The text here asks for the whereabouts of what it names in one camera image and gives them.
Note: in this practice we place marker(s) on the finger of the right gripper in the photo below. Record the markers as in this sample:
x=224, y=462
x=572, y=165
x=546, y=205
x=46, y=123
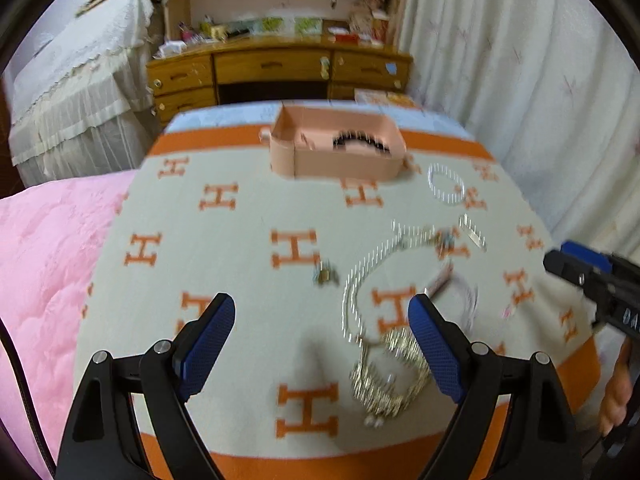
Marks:
x=573, y=271
x=587, y=255

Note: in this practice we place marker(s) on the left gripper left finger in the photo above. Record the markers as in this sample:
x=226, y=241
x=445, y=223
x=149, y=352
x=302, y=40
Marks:
x=102, y=439

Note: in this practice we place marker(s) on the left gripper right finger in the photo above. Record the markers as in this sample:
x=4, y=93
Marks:
x=538, y=440

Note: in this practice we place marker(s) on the white band watch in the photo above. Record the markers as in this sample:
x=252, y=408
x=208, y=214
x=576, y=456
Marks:
x=454, y=297

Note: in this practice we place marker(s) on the gold tiara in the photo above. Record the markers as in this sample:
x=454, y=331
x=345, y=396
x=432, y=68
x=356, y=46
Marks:
x=388, y=376

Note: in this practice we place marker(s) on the pink jewelry tray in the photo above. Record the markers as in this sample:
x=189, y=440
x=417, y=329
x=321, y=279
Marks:
x=298, y=149

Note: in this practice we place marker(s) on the right hand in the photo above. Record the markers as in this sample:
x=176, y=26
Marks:
x=618, y=391

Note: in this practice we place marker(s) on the silver hair clip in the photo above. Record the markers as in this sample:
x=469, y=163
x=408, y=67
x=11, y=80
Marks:
x=473, y=232

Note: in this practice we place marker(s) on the pink quilt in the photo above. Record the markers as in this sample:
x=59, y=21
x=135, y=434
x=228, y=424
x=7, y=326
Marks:
x=51, y=237

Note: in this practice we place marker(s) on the orange H pattern blanket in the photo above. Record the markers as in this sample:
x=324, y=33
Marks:
x=206, y=214

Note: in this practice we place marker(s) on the white curtain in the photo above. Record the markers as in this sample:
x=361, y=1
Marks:
x=550, y=90

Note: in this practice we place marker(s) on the blue tree pattern sheet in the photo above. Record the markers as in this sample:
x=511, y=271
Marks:
x=324, y=112

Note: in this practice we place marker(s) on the small gold earring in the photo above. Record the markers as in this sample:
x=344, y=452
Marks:
x=325, y=273

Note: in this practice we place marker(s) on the stack of magazines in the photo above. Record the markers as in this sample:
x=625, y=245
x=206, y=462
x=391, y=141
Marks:
x=385, y=98

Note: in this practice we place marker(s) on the white lace covered furniture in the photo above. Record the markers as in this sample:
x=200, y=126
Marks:
x=82, y=106

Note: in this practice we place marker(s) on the wooden desk with drawers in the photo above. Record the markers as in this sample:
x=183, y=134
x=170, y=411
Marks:
x=222, y=52

